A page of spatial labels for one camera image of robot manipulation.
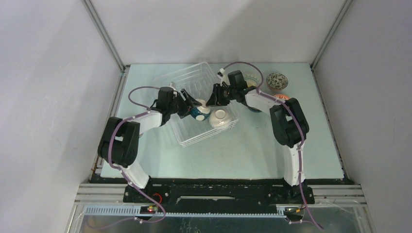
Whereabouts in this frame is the white wire dish rack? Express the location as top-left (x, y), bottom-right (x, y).
top-left (152, 62), bottom-right (240, 147)

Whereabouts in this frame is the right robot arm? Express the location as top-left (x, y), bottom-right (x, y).
top-left (206, 68), bottom-right (309, 203)

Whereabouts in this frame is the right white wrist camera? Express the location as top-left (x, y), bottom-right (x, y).
top-left (217, 68), bottom-right (230, 85)

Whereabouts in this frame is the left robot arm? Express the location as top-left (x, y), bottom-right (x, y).
top-left (97, 86), bottom-right (202, 202)

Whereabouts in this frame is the plain white bowl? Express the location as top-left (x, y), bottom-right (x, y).
top-left (208, 109), bottom-right (232, 129)

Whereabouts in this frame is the white and navy bowl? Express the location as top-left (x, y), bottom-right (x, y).
top-left (189, 99), bottom-right (211, 121)

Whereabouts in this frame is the yellow patterned bowl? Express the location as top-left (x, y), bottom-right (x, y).
top-left (243, 73), bottom-right (261, 87)

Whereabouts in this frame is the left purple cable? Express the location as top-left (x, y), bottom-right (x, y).
top-left (84, 85), bottom-right (167, 226)

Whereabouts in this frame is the dark teal bowl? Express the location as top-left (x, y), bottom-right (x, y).
top-left (247, 106), bottom-right (261, 113)

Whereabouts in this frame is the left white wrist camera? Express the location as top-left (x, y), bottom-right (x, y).
top-left (169, 82), bottom-right (178, 92)

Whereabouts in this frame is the aluminium frame rail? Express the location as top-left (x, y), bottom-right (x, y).
top-left (80, 0), bottom-right (126, 73)

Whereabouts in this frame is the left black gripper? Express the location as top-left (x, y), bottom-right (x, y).
top-left (168, 89), bottom-right (202, 119)

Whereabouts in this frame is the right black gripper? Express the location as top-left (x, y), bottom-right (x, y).
top-left (206, 83), bottom-right (237, 107)

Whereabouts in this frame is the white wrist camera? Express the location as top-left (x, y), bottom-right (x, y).
top-left (217, 68), bottom-right (230, 85)
top-left (169, 82), bottom-right (178, 92)

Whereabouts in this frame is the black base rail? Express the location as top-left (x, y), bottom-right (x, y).
top-left (78, 176), bottom-right (357, 216)

